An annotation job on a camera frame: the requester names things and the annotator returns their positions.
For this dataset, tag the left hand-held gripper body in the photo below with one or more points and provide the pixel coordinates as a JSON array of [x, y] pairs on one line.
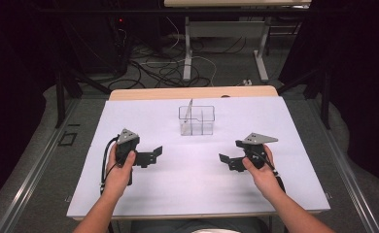
[[126, 149]]

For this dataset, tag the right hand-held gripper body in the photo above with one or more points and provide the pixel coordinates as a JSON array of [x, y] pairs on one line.
[[255, 153]]

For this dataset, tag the clear plastic divided organizer box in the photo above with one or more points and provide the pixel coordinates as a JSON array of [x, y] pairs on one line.
[[197, 120]]

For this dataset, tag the clear pen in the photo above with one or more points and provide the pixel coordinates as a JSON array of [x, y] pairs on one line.
[[188, 111]]

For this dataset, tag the person's right hand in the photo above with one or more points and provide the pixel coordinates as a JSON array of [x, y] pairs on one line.
[[265, 179]]

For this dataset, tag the person's left hand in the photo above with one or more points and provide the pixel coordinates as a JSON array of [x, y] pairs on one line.
[[118, 181]]

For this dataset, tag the white table mat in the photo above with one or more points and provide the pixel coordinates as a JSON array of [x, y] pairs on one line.
[[190, 187]]

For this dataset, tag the person's clothing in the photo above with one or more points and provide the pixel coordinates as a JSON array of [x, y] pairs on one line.
[[200, 226]]

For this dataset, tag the white power strip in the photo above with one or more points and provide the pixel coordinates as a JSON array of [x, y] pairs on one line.
[[247, 82]]

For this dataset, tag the black computer tower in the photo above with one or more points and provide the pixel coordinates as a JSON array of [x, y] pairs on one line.
[[96, 45]]

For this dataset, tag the white desk with metal legs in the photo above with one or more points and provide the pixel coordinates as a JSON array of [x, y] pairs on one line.
[[226, 29]]

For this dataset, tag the black metal frame stand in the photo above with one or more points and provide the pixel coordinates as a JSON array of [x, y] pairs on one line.
[[320, 93], [66, 93]]

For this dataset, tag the aluminium floor rail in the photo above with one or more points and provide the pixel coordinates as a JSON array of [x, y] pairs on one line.
[[343, 168], [32, 171]]

